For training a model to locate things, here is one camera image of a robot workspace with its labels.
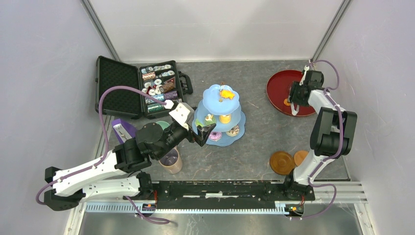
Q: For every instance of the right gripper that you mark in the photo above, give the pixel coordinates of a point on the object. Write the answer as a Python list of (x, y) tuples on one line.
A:
[(295, 87)]

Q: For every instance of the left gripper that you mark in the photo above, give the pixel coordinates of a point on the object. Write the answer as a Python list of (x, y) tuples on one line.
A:
[(203, 132)]

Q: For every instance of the green cupcake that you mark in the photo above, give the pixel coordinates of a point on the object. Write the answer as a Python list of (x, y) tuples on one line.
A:
[(209, 119)]

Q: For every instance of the pink frosted donut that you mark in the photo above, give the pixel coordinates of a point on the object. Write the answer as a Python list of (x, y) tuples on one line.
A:
[(215, 136)]

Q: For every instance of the yellow cupcake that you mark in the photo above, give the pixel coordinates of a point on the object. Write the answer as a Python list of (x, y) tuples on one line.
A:
[(225, 118)]

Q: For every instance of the blue three-tier cake stand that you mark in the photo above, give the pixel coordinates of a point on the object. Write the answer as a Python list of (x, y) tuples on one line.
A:
[(212, 103)]

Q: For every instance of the metal tongs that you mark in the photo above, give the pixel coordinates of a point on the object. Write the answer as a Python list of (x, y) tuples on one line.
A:
[(294, 109)]

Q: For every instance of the white sprinkled donut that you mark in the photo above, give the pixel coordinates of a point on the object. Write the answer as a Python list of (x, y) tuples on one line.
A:
[(234, 131)]

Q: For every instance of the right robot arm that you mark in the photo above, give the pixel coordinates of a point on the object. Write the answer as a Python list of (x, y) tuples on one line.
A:
[(333, 132)]

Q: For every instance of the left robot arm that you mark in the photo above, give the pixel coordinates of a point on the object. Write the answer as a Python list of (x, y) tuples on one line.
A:
[(118, 173)]

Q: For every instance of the green teacup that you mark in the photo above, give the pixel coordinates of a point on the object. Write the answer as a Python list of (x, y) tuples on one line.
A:
[(163, 124)]

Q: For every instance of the orange chip cookie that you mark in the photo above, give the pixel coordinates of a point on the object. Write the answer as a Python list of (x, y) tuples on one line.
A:
[(286, 102)]

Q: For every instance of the red round tray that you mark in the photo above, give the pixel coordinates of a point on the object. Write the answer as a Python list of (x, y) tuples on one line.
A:
[(278, 88)]

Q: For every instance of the pink mug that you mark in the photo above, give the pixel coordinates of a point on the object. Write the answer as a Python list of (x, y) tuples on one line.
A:
[(172, 161)]

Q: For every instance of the black open case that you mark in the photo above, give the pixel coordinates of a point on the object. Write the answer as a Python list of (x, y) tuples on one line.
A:
[(161, 80)]

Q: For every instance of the purple box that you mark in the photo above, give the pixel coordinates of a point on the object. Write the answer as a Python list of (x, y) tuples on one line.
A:
[(123, 130)]

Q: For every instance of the light wooden coaster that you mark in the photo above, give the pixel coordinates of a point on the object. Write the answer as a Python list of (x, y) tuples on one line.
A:
[(299, 157)]

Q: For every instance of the dark wooden coaster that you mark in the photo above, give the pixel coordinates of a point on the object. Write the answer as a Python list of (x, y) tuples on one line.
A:
[(281, 163)]

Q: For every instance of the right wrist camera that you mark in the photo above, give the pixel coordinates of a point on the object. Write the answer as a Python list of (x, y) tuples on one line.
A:
[(305, 70)]

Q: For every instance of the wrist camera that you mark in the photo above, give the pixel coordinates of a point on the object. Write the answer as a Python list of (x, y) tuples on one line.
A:
[(305, 70), (179, 114)]

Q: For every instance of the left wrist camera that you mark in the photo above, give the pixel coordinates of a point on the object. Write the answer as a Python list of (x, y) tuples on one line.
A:
[(179, 114)]

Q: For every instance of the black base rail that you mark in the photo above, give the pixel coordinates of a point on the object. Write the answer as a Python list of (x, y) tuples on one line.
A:
[(228, 196)]

